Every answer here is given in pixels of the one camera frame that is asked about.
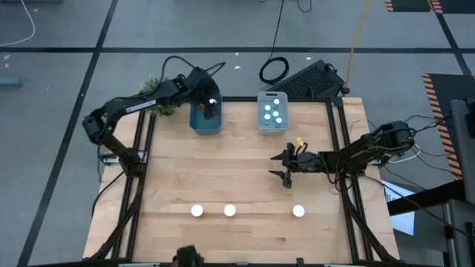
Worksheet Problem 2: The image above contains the grey translucent plastic bin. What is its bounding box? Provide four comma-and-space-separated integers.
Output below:
257, 90, 290, 136

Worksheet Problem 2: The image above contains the white floor cable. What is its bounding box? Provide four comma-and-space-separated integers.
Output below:
0, 0, 36, 47

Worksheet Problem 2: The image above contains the yellow cable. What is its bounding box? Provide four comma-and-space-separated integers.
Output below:
343, 0, 373, 93

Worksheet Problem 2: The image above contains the small hazard-striped black mat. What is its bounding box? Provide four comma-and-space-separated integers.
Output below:
384, 0, 475, 15

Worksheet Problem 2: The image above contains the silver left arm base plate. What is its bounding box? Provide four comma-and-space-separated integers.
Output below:
98, 152, 119, 166

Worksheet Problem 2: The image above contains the black coiled cable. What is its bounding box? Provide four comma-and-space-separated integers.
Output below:
258, 0, 290, 86

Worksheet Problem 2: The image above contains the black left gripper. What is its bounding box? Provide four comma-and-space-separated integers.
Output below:
185, 67, 223, 120

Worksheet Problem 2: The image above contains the grey cabinet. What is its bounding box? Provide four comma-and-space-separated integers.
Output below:
450, 98, 475, 205

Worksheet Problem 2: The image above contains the small green potted plant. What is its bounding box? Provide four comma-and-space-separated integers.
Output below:
140, 76, 183, 118

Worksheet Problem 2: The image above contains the person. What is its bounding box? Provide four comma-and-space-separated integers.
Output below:
171, 244, 205, 267

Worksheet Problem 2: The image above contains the teal plastic bin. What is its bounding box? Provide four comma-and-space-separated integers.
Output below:
189, 90, 223, 136

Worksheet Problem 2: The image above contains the white paper sheet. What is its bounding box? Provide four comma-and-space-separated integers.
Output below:
381, 179, 416, 237

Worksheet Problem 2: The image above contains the white cable loop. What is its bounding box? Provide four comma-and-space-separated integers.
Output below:
387, 142, 422, 165

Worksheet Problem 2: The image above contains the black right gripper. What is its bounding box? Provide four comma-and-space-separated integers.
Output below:
268, 142, 328, 189

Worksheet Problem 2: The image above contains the black aluminium table frame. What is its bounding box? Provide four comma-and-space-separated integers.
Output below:
83, 95, 401, 267

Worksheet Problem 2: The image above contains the dark diagonal beam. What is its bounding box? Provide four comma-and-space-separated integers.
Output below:
387, 180, 467, 217

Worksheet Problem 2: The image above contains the grey-blue floor object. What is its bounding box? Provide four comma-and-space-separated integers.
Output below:
0, 76, 24, 89

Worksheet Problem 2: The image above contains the large hazard-striped black mat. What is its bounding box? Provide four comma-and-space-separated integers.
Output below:
422, 73, 475, 182

